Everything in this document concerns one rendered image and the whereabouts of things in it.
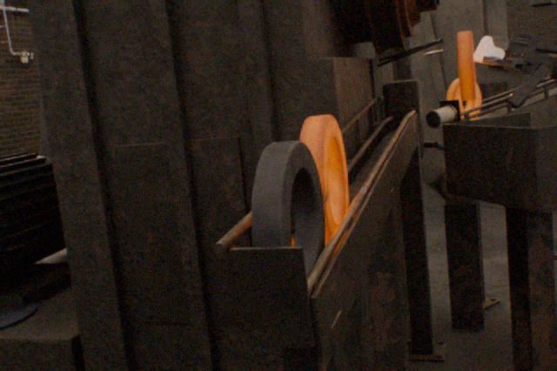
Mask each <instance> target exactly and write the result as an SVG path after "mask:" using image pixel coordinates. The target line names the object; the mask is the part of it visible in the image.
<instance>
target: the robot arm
mask: <svg viewBox="0 0 557 371"><path fill-rule="evenodd" d="M490 56H493V57H490ZM504 56H505V52H504V51H503V50H502V49H498V48H495V47H494V46H493V39H492V38H491V37H489V36H485V37H483V38H482V40H481V41H480V45H479V47H478V49H477V50H476V51H475V52H474V54H473V61H474V62H479V63H484V64H493V65H498V66H503V67H504V69H509V70H514V71H524V72H525V73H527V74H530V73H531V72H532V71H533V70H534V69H535V68H536V67H537V66H538V65H539V64H541V65H540V66H539V67H538V68H537V69H536V70H535V71H534V73H533V74H532V75H531V76H530V77H529V78H528V80H527V81H526V82H525V83H524V84H523V85H522V87H520V88H519V89H518V90H517V91H515V92H514V93H512V94H511V95H510V97H509V99H508V101H507V104H508V105H509V106H510V107H512V108H513V109H517V108H520V107H521V106H522V105H524V104H525V103H526V101H527V97H528V96H529V95H530V94H531V93H532V92H533V90H534V89H535V88H536V87H537V85H538V84H539V82H540V81H541V80H542V79H543V78H544V77H545V76H546V75H547V74H548V72H550V78H551V79H555V80H556V84H557V39H554V38H549V37H540V36H539V35H534V34H528V33H522V32H516V31H514V32H513V33H512V36H511V38H510V40H509V41H508V46H507V56H506V59H502V58H503V57H504ZM497 57H499V58H497ZM549 57H550V58H552V61H550V59H549V60H547V59H548V58H549ZM550 68H551V69H550Z"/></svg>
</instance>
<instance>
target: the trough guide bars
mask: <svg viewBox="0 0 557 371"><path fill-rule="evenodd" d="M549 79H551V78H550V77H547V78H543V79H542V80H541V81H540V83H541V82H544V81H546V82H544V83H542V84H538V85H537V87H536V88H535V89H534V90H533V91H536V92H533V93H531V94H530V95H529V96H528V97H527V99H529V98H531V97H532V96H535V95H538V94H540V93H542V92H544V97H545V99H546V100H548V99H549V96H548V91H549V90H552V89H553V88H556V87H557V84H553V83H556V80H555V79H552V80H549ZM547 80H549V81H547ZM549 84H552V85H549ZM548 85H549V87H547V86H548ZM519 88H520V87H519ZM519 88H516V89H514V90H511V91H507V92H504V93H501V94H499V95H497V96H494V97H491V98H487V99H484V100H482V104H484V103H486V102H489V103H487V104H484V105H481V106H478V107H474V108H472V109H469V110H467V111H463V112H461V113H460V115H461V116H463V115H464V118H462V119H461V121H466V120H469V119H470V118H475V117H478V116H480V115H483V114H485V113H488V112H494V110H497V109H499V108H501V107H504V106H506V107H507V112H508V114H510V113H512V107H510V106H509V105H508V104H507V101H508V99H509V97H510V95H509V94H511V93H514V92H515V91H517V90H518V89H519ZM541 88H544V89H542V90H540V91H537V90H539V89H541ZM507 95H509V96H507ZM504 96H506V97H504ZM501 97H504V98H501ZM496 98H500V99H497V100H495V99H496ZM505 101H506V102H505ZM502 102H505V103H504V104H501V105H497V104H499V103H502ZM495 105H496V106H495ZM488 107H489V109H486V108H488ZM480 109H481V110H483V109H486V110H484V111H480V112H478V113H474V114H472V115H469V113H470V112H473V111H478V110H480Z"/></svg>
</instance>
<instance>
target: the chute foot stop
mask: <svg viewBox="0 0 557 371"><path fill-rule="evenodd" d="M232 261H233V267H234V273H235V279H236V285H237V290H238V302H239V307H240V314H241V320H242V326H243V331H244V337H245V346H246V347H296V348H315V346H316V345H315V338H314V331H313V324H312V310H311V302H310V295H309V288H308V281H307V274H306V267H305V253H304V247H303V246H266V247H233V249H232Z"/></svg>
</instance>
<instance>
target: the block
mask: <svg viewBox="0 0 557 371"><path fill-rule="evenodd" d="M385 94H386V95H385V102H386V115H387V117H390V111H392V110H403V109H412V108H415V113H417V114H418V126H419V148H420V158H421V159H422V158H423V156H424V154H425V148H424V146H423V142H424V132H423V118H422V106H421V94H420V81H419V80H418V79H416V78H415V79H407V80H398V81H391V82H387V83H386V85H385Z"/></svg>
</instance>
